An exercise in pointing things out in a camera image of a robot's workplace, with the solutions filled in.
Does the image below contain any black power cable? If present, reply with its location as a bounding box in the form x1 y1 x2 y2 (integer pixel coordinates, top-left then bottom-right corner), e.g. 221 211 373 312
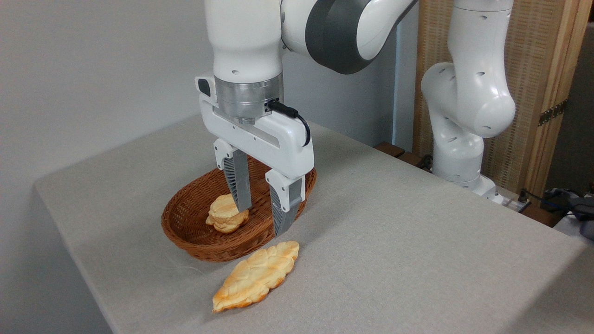
518 188 578 212

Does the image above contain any round bread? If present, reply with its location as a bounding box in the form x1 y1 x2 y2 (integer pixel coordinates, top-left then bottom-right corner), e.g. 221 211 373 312
206 193 250 234

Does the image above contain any wooden woven folding screen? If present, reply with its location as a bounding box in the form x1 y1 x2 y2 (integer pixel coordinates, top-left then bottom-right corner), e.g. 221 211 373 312
413 0 594 201

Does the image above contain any long leaf-shaped bread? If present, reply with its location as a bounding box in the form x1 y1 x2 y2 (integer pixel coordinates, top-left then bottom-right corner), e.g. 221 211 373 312
212 241 300 314

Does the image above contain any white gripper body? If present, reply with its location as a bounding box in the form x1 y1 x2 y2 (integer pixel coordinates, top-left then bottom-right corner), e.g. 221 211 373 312
195 76 315 180

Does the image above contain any dark grey cable bundle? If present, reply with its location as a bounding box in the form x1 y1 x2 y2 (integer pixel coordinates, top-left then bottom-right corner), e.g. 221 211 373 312
543 186 594 240

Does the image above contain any brown wicker basket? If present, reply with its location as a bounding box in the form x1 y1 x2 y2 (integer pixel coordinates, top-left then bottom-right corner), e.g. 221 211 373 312
161 155 318 263

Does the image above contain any grey tablecloth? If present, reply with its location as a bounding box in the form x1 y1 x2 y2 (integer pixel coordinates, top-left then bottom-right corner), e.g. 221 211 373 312
33 113 594 334

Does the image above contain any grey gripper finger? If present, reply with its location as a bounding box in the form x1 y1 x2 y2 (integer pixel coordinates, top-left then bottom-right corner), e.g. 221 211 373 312
265 169 306 238
213 138 252 213

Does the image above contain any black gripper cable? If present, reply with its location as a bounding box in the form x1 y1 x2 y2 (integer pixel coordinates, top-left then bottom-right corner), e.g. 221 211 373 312
268 100 311 148

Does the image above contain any metal screen hinge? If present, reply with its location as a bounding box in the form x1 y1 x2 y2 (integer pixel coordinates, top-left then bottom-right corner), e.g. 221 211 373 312
538 99 568 127

